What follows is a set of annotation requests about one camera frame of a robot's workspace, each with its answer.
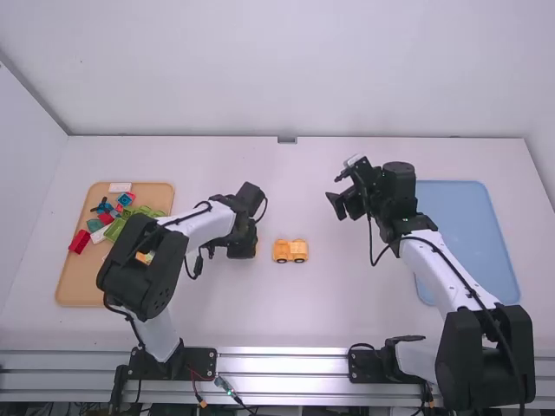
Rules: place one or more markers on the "silver rails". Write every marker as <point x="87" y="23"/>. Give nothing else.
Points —
<point x="282" y="368"/>

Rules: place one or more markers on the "black toy piece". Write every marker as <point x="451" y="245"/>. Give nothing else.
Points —
<point x="102" y="206"/>

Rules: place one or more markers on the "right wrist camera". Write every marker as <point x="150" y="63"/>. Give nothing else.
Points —
<point x="356" y="160"/>

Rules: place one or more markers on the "blue toy brick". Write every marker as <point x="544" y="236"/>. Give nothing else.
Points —
<point x="126" y="199"/>

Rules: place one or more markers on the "yellow toy car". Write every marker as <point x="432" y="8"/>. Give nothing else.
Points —
<point x="290" y="250"/>

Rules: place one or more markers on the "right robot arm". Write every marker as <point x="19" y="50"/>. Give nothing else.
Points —
<point x="438" y="260"/>

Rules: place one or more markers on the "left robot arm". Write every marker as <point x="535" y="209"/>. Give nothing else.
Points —
<point x="208" y="221"/>

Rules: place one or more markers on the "green toy brick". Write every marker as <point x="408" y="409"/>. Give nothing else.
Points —
<point x="128" y="213"/>
<point x="113" y="229"/>

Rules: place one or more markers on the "tan tray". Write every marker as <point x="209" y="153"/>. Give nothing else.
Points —
<point x="78" y="277"/>

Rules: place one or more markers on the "white toy brick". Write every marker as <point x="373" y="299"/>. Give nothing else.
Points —
<point x="97" y="238"/>
<point x="120" y="186"/>

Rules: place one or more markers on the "teal toy brick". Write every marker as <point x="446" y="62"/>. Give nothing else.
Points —
<point x="93" y="225"/>

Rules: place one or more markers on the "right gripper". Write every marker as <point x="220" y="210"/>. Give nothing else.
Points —
<point x="362" y="195"/>

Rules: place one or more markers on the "red toy brick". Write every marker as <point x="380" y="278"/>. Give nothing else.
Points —
<point x="106" y="218"/>
<point x="79" y="241"/>
<point x="118" y="209"/>

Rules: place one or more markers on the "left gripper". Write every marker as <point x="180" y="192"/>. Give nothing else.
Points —
<point x="240" y="247"/>

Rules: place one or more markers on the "blue mat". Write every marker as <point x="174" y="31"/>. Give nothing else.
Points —
<point x="468" y="225"/>

